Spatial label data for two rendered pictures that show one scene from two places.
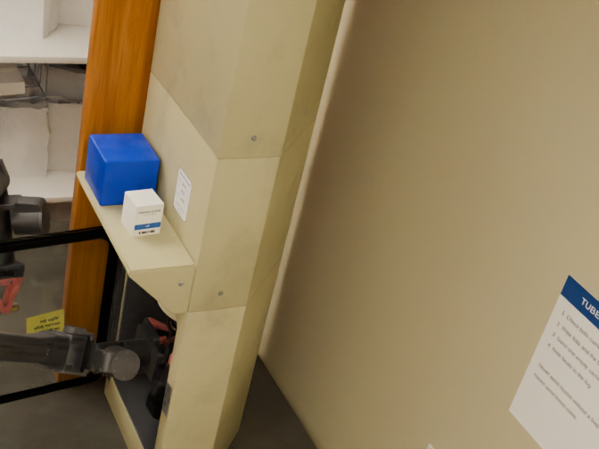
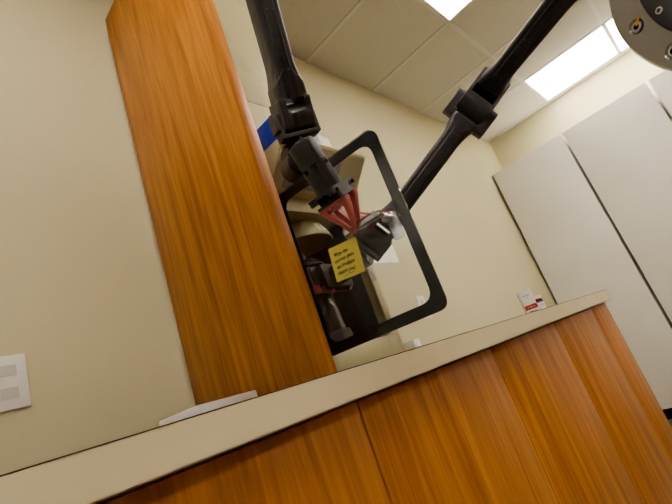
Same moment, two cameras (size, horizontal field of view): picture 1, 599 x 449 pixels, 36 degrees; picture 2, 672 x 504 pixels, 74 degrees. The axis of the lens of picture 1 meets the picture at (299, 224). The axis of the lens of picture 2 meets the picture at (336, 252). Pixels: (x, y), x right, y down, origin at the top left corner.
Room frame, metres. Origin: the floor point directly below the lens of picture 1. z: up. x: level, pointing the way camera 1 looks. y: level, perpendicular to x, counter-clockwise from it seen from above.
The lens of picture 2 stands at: (1.72, 1.30, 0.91)
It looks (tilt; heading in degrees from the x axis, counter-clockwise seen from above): 17 degrees up; 253
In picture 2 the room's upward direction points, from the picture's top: 20 degrees counter-clockwise
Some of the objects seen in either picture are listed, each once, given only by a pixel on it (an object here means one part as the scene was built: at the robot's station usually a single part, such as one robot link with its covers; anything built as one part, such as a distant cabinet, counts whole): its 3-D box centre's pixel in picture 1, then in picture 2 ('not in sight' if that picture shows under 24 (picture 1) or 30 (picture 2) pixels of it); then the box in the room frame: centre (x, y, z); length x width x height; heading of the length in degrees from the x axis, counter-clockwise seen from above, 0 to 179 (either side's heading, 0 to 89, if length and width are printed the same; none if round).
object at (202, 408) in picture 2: not in sight; (211, 414); (1.78, 0.30, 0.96); 0.16 x 0.12 x 0.04; 46
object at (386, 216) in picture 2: not in sight; (367, 223); (1.40, 0.52, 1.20); 0.10 x 0.05 x 0.03; 130
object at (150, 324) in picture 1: (162, 339); not in sight; (1.46, 0.21, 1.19); 0.09 x 0.07 x 0.07; 127
